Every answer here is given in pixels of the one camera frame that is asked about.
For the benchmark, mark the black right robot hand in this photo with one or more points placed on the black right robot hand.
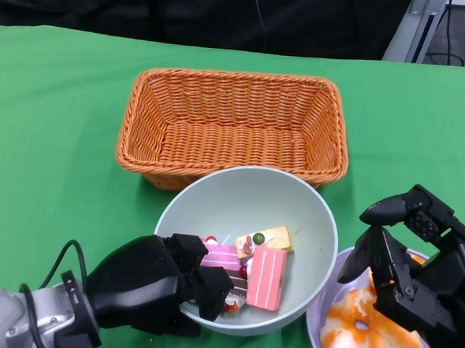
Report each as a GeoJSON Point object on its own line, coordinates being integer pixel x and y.
{"type": "Point", "coordinates": [446, 293]}

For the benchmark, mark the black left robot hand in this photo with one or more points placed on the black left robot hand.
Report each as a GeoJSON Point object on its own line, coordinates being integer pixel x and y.
{"type": "Point", "coordinates": [143, 279]}

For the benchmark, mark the grey round bowl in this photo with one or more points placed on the grey round bowl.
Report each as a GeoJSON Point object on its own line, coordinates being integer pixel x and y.
{"type": "Point", "coordinates": [247, 198]}

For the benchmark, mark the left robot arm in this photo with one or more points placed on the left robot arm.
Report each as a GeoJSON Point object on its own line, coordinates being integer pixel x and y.
{"type": "Point", "coordinates": [10, 314]}

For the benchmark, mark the magenta layered cake slice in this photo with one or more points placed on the magenta layered cake slice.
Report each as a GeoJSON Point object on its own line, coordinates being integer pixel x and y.
{"type": "Point", "coordinates": [221, 256]}

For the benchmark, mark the chocolate cake slice with cream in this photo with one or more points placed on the chocolate cake slice with cream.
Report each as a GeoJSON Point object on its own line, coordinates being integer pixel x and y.
{"type": "Point", "coordinates": [238, 285]}

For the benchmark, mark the salmon pink cake slice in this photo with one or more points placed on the salmon pink cake slice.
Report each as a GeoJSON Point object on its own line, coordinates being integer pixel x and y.
{"type": "Point", "coordinates": [265, 278]}

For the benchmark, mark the lavender round plate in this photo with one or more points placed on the lavender round plate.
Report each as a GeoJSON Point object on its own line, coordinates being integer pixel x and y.
{"type": "Point", "coordinates": [323, 302]}

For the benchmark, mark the yellow cake slice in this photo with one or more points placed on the yellow cake slice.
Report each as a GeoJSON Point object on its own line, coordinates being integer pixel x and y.
{"type": "Point", "coordinates": [276, 236]}

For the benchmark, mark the orange wicker basket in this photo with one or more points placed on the orange wicker basket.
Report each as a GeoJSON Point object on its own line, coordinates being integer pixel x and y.
{"type": "Point", "coordinates": [234, 142]}

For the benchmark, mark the green tablecloth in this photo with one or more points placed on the green tablecloth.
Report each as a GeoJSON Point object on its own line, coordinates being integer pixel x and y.
{"type": "Point", "coordinates": [43, 111]}

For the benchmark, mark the grey metal stand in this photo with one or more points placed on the grey metal stand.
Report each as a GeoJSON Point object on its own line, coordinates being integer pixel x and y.
{"type": "Point", "coordinates": [413, 31]}

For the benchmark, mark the black backdrop cloth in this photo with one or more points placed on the black backdrop cloth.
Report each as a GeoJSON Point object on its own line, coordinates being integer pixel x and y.
{"type": "Point", "coordinates": [109, 1]}

